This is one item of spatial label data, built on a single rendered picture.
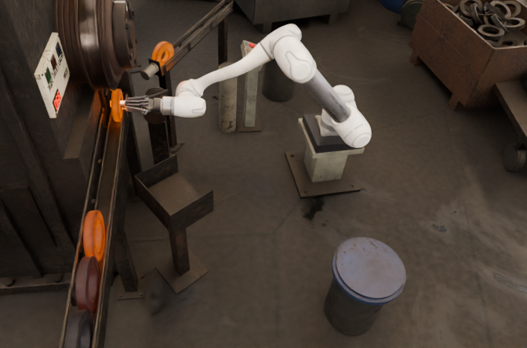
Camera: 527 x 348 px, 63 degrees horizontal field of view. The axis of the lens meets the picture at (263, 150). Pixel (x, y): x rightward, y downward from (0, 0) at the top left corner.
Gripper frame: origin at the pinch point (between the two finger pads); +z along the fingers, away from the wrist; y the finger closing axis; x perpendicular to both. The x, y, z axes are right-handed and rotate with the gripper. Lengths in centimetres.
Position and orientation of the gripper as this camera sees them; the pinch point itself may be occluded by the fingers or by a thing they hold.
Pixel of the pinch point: (118, 103)
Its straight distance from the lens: 216.0
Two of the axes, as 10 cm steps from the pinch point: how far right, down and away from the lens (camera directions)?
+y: -1.3, -7.0, 7.0
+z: -9.8, -0.2, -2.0
